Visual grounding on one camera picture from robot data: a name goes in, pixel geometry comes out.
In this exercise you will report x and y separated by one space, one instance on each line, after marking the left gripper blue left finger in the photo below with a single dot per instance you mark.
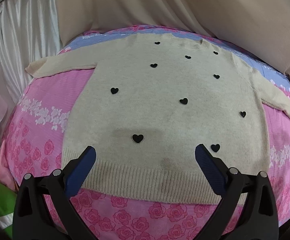
32 219

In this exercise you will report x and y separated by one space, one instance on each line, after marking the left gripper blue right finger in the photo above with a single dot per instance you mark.
259 217

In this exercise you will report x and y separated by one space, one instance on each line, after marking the cream sweater with black hearts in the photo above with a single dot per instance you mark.
150 101

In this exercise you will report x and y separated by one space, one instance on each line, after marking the pink cloth at bedside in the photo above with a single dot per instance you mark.
6 177

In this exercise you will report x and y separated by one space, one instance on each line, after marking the white satin curtain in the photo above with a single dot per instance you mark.
28 31

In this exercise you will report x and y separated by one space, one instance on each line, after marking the beige curtain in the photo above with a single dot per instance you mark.
261 27

